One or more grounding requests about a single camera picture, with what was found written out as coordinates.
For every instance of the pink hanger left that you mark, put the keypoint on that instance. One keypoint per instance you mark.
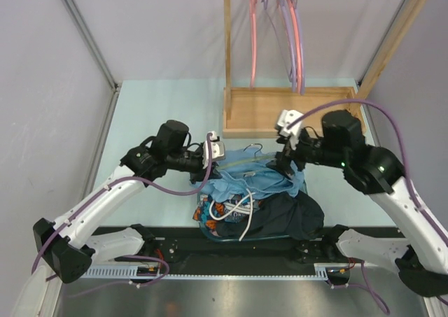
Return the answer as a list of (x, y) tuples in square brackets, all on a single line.
[(253, 40)]

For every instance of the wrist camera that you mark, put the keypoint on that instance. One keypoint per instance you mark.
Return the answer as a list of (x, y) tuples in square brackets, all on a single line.
[(288, 128), (217, 152)]

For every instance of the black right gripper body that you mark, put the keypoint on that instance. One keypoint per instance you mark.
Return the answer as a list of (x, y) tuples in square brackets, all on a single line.
[(305, 151)]

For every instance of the blue patterned shorts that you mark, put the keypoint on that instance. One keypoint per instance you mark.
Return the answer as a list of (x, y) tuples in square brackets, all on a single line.
[(236, 209)]

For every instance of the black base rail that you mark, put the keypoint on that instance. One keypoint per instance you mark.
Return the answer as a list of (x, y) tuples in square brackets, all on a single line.
[(189, 252)]

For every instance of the light blue shorts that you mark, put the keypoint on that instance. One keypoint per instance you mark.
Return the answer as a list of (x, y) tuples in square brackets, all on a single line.
[(253, 179)]

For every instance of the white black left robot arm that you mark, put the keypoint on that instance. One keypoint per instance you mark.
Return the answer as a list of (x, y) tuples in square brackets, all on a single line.
[(62, 243)]

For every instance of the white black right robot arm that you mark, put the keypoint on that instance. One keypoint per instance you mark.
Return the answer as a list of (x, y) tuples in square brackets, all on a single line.
[(420, 259)]

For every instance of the wooden clothes rack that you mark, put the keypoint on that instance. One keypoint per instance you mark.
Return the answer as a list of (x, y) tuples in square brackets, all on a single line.
[(250, 112)]

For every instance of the sage green hanger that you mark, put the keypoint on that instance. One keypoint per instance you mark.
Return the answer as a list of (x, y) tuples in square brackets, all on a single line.
[(249, 154)]

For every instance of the lavender hanger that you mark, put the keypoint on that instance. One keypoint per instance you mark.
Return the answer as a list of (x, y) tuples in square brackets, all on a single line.
[(302, 51)]

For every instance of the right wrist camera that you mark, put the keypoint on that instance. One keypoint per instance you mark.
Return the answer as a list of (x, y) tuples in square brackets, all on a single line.
[(288, 128)]

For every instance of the aluminium corner frame post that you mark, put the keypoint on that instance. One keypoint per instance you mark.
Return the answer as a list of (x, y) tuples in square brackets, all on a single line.
[(79, 22)]

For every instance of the dark navy shorts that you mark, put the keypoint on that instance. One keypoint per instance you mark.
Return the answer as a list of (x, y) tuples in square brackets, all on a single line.
[(299, 217)]

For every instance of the salmon pink hanger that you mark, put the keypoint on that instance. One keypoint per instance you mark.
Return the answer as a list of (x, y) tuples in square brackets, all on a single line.
[(297, 40)]

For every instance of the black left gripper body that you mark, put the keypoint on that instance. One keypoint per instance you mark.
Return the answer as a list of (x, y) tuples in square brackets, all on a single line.
[(197, 175)]

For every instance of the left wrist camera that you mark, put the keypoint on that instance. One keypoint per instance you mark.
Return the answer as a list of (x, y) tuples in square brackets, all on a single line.
[(217, 152)]

